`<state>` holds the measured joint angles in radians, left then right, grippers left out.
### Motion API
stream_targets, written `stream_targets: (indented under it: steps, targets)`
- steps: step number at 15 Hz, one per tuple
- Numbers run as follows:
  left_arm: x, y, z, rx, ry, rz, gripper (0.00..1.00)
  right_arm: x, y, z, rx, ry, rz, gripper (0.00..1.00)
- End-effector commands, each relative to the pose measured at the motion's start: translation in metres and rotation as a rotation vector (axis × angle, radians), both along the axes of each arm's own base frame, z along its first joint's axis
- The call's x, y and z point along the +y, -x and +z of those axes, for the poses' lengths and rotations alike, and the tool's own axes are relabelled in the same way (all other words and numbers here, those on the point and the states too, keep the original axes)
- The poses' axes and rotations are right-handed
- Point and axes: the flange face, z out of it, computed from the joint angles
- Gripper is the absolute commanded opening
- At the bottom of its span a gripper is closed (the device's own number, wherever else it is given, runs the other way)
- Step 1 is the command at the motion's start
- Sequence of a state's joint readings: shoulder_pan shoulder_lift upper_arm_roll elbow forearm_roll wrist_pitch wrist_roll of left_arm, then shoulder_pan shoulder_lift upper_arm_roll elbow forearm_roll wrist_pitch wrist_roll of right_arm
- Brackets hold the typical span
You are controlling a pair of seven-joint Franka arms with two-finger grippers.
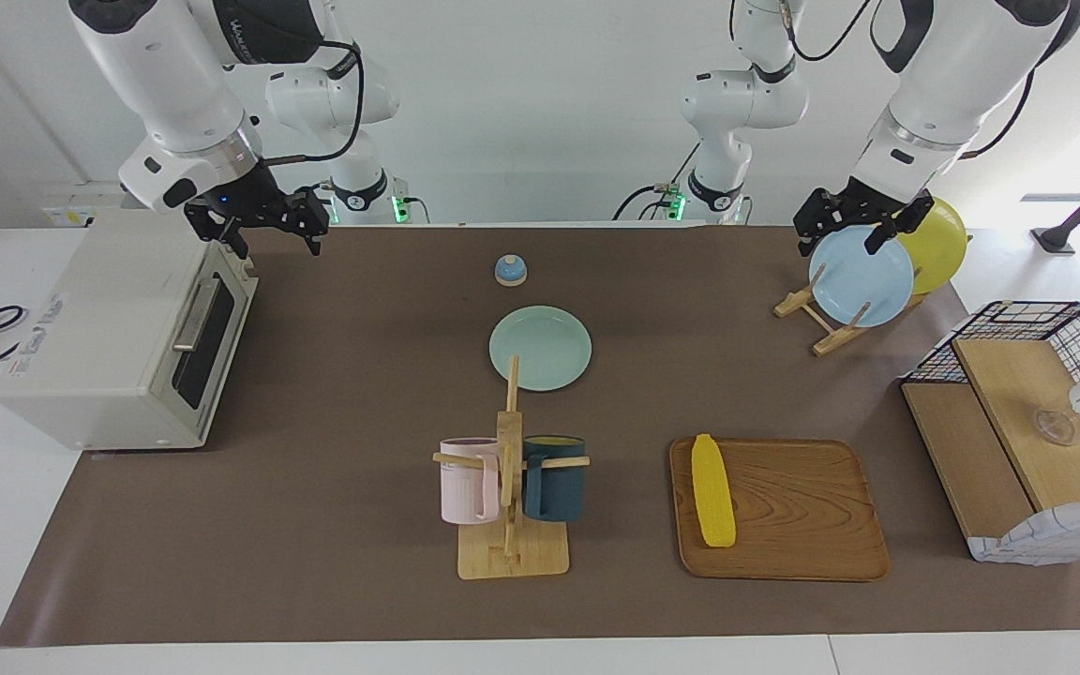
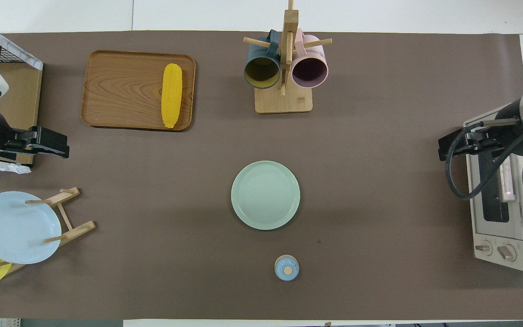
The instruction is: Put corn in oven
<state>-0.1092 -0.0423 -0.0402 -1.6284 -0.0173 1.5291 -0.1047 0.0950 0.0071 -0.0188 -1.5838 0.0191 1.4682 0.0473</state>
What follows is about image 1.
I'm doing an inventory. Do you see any light blue plate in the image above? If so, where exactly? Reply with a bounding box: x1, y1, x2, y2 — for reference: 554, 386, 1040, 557
808, 225, 916, 328

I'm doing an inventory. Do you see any yellow plate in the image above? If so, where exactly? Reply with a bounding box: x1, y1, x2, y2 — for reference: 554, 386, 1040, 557
892, 197, 968, 296

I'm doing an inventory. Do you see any brown wooden tray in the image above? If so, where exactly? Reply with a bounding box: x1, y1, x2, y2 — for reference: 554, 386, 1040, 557
669, 437, 891, 583

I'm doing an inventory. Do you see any white toaster oven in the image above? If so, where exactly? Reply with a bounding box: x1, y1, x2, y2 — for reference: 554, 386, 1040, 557
0, 208, 260, 451

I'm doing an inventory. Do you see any pale green plate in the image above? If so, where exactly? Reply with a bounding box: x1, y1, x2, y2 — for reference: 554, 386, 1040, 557
488, 306, 593, 393

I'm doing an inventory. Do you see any white power strip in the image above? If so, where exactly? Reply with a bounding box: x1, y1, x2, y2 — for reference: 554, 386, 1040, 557
41, 183, 143, 228

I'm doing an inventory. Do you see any pink mug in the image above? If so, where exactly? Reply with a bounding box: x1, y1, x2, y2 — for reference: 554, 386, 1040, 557
439, 437, 502, 525

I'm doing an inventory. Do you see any black base cable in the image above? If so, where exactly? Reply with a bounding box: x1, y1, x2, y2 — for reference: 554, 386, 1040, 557
611, 141, 702, 222

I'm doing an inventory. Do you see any brown table mat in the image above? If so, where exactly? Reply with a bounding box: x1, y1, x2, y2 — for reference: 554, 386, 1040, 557
0, 225, 1080, 648

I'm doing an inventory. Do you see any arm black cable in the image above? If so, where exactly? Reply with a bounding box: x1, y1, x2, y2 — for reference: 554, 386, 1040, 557
259, 37, 365, 168
960, 66, 1040, 160

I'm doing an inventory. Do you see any yellow corn cob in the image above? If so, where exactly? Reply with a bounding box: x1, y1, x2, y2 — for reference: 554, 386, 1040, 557
691, 433, 738, 549

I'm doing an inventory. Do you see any wooden shelf box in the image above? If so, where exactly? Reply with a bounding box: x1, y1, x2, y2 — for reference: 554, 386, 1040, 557
967, 494, 1080, 566

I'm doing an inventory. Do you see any wooden plate rack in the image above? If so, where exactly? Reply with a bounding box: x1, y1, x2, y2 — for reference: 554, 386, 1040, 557
773, 262, 930, 357

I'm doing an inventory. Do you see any wooden mug rack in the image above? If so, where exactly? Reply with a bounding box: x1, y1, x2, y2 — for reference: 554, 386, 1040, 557
433, 354, 591, 580

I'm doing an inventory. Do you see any small clear glass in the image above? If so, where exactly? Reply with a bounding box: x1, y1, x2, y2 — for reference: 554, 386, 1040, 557
1034, 408, 1077, 446

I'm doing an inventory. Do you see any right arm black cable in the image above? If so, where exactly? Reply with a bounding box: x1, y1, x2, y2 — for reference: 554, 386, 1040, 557
259, 37, 365, 168

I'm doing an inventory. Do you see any oven door with window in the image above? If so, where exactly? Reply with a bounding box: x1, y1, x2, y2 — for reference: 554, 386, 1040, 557
151, 246, 260, 447

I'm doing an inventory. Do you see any dark blue mug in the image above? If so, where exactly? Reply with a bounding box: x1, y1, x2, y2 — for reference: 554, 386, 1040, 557
521, 434, 587, 523

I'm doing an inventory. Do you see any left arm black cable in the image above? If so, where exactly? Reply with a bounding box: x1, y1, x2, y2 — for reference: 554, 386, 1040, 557
960, 66, 1040, 160

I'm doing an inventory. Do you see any wooden step shelf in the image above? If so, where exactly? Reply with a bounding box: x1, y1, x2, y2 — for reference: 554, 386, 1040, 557
902, 337, 1080, 545

